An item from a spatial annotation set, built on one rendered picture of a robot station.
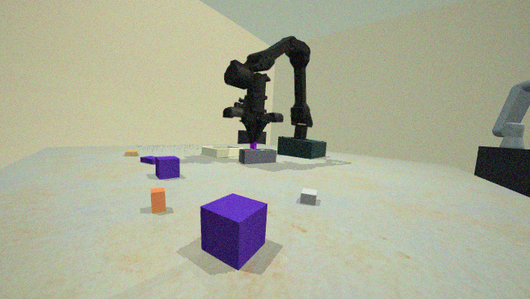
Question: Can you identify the cream shallow tray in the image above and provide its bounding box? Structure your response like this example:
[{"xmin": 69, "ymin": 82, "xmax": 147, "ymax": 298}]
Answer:
[{"xmin": 202, "ymin": 146, "xmax": 243, "ymax": 158}]

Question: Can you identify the purple flat bar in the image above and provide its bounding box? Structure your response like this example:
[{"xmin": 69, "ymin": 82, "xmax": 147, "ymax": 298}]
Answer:
[{"xmin": 140, "ymin": 156, "xmax": 156, "ymax": 165}]

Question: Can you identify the tan rectangular block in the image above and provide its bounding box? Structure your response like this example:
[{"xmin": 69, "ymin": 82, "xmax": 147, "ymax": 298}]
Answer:
[{"xmin": 125, "ymin": 149, "xmax": 137, "ymax": 156}]

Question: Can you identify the orange rectangular block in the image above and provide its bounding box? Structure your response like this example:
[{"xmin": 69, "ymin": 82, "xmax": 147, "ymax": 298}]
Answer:
[{"xmin": 150, "ymin": 187, "xmax": 166, "ymax": 213}]

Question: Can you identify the purple cube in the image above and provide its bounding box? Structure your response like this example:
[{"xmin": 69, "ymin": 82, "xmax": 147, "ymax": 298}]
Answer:
[
  {"xmin": 156, "ymin": 156, "xmax": 180, "ymax": 180},
  {"xmin": 200, "ymin": 193, "xmax": 267, "ymax": 270}
]

